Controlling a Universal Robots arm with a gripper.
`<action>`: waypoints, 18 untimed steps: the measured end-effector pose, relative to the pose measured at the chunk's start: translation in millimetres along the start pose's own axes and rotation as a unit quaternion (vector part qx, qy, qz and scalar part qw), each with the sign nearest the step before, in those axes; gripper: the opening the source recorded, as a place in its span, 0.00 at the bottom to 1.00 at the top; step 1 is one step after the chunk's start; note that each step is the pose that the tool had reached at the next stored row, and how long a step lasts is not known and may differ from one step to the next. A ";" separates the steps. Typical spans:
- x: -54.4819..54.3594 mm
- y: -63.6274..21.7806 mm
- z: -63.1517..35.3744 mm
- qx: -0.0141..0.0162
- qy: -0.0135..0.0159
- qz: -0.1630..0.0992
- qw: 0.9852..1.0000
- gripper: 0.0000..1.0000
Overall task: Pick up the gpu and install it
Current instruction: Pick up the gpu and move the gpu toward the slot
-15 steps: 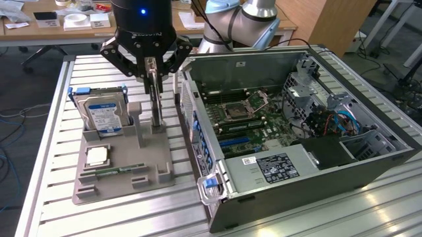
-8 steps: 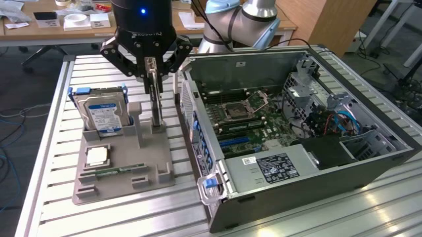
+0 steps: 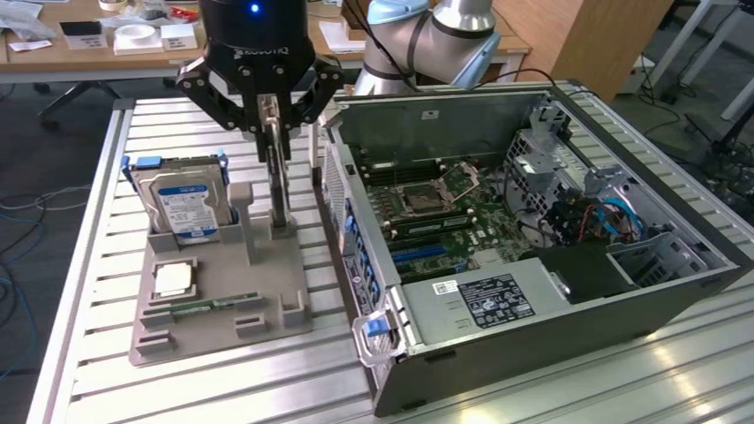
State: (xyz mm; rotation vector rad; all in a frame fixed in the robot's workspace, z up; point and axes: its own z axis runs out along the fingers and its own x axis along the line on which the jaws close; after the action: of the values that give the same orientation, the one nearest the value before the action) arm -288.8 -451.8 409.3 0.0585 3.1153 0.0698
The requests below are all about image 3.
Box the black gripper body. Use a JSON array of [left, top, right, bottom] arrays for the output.
[[196, 0, 319, 97]]

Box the graphics card with metal bracket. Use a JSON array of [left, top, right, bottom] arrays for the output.
[[256, 94, 295, 240]]

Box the white paper stack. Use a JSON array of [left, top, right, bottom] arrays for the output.
[[319, 19, 369, 53]]

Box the white labelled box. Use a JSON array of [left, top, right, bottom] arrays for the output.
[[159, 23, 199, 51]]

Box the flat white box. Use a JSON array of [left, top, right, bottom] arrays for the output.
[[112, 34, 165, 57]]

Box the red packet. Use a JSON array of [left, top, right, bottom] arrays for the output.
[[168, 4, 203, 23]]

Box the white tape roll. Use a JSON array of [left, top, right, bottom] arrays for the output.
[[116, 25, 156, 44]]

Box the black chair base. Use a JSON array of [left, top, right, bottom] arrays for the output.
[[34, 80, 128, 132]]

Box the black-topped white box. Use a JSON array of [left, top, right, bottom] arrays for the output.
[[57, 20, 109, 50]]

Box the wooden desk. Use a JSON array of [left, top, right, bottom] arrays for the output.
[[0, 0, 535, 85]]

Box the hard disk in blue caddy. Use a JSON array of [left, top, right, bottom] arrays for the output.
[[120, 149, 236, 246]]

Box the CPU socket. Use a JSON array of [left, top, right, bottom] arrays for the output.
[[397, 178, 455, 217]]

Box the metal socket cover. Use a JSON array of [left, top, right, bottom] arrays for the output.
[[437, 159, 479, 190]]

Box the white card red print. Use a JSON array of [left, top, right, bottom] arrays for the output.
[[6, 39, 54, 53]]

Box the clear plastic bag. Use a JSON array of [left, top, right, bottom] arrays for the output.
[[0, 2, 57, 42]]

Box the dark RAM stick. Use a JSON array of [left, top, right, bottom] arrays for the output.
[[391, 214, 472, 239]]

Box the green motherboard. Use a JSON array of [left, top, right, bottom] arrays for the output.
[[352, 152, 548, 286]]

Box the perforated metal drive cage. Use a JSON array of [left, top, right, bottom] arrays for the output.
[[507, 128, 628, 208]]

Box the silver CPU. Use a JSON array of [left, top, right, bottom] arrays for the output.
[[153, 264, 196, 298]]

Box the grey parts rack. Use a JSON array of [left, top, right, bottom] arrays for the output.
[[127, 181, 313, 368]]

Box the wooden cabinet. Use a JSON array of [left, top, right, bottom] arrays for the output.
[[491, 0, 676, 102]]

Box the green RAM stick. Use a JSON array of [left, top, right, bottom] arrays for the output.
[[144, 290, 260, 317]]

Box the grey power supply unit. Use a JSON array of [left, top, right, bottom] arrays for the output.
[[385, 257, 576, 348]]

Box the black floor stand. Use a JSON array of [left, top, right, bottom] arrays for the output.
[[682, 87, 754, 195]]

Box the silver disk bay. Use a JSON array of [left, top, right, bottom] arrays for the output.
[[604, 223, 711, 289]]

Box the open PC case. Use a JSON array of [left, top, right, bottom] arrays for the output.
[[308, 78, 740, 419]]

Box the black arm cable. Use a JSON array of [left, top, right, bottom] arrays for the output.
[[343, 0, 428, 92]]

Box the white floor cable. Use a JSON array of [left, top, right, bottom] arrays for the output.
[[0, 183, 96, 212]]

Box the black table cable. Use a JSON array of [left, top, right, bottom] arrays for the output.
[[486, 68, 596, 99]]

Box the red wire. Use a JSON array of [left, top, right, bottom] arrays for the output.
[[575, 206, 598, 242]]

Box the blue floor cable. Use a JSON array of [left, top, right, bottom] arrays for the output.
[[0, 211, 45, 381]]

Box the silver case handle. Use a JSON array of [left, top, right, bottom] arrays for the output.
[[351, 307, 408, 368]]

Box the blue wire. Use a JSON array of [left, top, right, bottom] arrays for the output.
[[591, 198, 643, 242]]

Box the white table frame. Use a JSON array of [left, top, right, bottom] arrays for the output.
[[644, 0, 754, 121]]

